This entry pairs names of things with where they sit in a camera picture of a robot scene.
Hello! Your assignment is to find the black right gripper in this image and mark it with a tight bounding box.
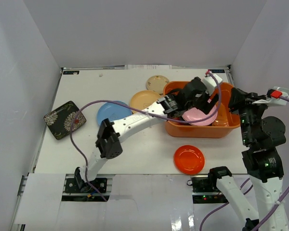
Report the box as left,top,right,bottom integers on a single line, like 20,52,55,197
227,87,269,145

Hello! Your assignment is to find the pink round plate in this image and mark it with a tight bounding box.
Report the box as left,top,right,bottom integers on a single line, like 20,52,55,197
182,105,218,126

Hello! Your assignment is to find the beige patterned small plate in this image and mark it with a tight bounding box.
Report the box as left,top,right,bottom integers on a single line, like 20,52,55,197
146,75,169,94

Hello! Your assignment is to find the orange small round plate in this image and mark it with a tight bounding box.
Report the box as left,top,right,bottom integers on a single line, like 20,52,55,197
173,145,205,175

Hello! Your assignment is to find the peach round plate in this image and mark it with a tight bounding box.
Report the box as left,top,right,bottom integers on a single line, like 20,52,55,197
129,90,161,110

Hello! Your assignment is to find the light blue round plate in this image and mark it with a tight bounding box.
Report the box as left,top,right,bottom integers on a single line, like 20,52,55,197
96,103,132,125

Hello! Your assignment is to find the black floral square plate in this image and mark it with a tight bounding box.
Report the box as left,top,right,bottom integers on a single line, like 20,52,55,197
43,101,87,140

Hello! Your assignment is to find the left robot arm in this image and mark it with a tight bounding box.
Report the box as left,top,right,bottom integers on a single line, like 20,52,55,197
74,72,223,192

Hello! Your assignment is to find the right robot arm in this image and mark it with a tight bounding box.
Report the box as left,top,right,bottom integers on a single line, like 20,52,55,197
208,87,289,231

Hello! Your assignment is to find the orange plastic bin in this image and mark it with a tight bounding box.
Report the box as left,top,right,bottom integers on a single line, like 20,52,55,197
165,83,240,138

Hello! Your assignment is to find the black logo sticker right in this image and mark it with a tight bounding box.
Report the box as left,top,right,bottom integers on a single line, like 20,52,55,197
210,69,225,73

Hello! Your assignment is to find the black logo sticker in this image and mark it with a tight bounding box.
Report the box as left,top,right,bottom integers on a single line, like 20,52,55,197
62,70,79,75
210,69,225,73

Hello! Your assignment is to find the white paper sheet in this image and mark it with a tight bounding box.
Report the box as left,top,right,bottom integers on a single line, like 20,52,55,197
125,64,172,70

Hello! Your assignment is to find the black logo sticker left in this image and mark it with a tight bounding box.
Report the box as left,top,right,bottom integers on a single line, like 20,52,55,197
62,70,79,75

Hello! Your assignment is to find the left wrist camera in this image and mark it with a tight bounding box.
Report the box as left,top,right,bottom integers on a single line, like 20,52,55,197
202,70,223,95

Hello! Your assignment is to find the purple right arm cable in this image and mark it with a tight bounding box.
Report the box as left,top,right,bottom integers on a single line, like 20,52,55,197
198,95,289,231

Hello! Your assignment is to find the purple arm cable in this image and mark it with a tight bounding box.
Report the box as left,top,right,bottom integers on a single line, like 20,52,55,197
69,69,223,202
198,95,289,231

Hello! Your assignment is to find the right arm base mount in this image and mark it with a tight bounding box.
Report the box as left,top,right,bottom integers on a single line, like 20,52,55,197
186,177,228,204

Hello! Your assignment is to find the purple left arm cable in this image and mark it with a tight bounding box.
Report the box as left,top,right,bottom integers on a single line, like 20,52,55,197
69,69,223,202

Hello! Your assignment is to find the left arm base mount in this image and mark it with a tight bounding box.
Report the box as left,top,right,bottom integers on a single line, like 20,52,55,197
62,178,110,202

